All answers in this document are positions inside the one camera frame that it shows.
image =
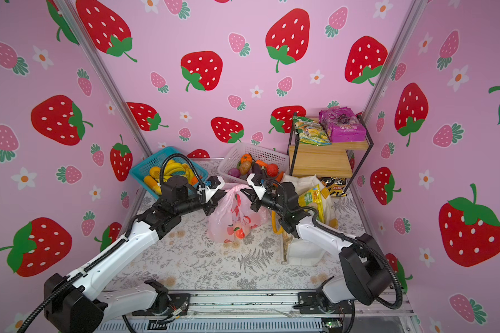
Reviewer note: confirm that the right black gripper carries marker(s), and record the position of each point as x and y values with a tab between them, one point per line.
256	202

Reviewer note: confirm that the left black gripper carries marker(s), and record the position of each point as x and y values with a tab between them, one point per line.
212	205

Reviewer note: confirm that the white paper grocery bag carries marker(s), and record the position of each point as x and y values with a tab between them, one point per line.
310	248

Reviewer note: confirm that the pink plastic grocery bag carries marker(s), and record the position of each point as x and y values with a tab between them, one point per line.
233	218

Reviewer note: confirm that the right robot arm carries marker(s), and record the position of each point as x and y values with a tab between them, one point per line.
367	275

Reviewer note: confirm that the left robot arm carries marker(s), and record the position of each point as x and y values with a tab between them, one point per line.
79	302

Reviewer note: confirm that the yellow banana bunch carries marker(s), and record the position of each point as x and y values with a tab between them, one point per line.
173	168

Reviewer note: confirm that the teal plastic basket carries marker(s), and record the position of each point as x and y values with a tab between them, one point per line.
148	172

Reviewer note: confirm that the brown potato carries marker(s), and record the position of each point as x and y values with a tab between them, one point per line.
245	168

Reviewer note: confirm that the white plastic basket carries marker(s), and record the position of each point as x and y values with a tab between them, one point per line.
262	157

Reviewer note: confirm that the black yellow chips bag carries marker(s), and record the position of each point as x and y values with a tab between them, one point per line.
334	185

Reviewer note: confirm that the small orange pumpkin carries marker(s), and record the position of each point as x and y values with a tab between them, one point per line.
246	158

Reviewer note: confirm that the purple onion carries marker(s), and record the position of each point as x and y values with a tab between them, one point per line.
234	172

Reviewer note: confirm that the green yellow snack bag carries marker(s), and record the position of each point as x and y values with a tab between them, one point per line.
310	132

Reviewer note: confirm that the purple snack bag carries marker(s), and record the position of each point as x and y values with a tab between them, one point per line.
342	125

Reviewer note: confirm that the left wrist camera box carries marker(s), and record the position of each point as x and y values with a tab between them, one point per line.
212	186

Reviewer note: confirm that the black wire wooden shelf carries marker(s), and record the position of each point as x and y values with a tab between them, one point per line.
326	161

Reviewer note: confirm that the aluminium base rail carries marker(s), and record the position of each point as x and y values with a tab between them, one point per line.
268	311

